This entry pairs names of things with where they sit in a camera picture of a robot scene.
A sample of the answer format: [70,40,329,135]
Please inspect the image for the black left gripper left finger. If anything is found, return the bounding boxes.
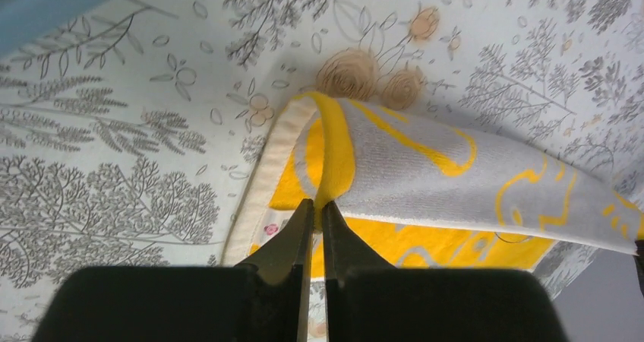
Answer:
[33,199,314,341]

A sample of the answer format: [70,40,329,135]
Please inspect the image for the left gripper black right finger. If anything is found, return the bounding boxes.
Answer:
[321,202,567,341]

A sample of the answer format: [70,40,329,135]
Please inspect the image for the grey yellow patterned towel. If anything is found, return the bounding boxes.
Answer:
[223,92,643,276]

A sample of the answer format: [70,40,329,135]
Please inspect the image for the floral patterned table mat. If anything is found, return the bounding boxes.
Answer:
[1,0,643,341]

